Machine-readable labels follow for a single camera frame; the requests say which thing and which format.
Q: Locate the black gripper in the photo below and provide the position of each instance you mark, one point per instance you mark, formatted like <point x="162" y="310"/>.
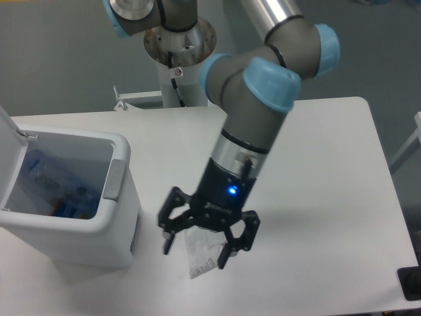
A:
<point x="220" y="200"/>

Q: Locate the clear plastic water bottle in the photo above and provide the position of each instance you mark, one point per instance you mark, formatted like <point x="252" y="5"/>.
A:
<point x="56" y="182"/>

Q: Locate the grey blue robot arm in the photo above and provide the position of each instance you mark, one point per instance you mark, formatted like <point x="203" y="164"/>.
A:
<point x="256" y="90"/>

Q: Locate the white plastic trash can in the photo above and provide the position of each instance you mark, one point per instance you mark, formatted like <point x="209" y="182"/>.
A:
<point x="99" y="158"/>

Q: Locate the crumpled white plastic wrapper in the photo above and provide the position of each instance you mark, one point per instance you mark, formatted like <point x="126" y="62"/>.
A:
<point x="203" y="249"/>

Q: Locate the blue yellow package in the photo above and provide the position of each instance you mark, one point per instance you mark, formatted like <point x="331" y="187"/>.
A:
<point x="72" y="210"/>

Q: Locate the black object at table edge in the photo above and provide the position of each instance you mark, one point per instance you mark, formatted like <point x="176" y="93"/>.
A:
<point x="409" y="278"/>

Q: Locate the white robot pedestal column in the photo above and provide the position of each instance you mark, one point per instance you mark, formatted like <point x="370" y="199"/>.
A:
<point x="179" y="56"/>

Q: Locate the white metal base frame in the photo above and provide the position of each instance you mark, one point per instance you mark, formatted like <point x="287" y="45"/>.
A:
<point x="138" y="97"/>

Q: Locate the white frame at right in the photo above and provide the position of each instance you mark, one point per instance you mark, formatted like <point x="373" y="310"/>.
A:
<point x="409" y="147"/>

